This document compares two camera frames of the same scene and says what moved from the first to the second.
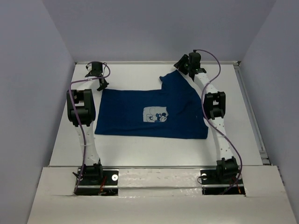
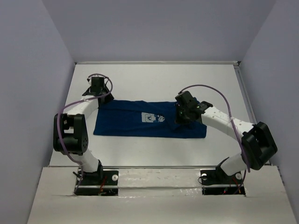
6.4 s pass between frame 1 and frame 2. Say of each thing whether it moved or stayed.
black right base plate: stayed
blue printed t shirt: moved
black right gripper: moved
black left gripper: moved
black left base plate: stayed
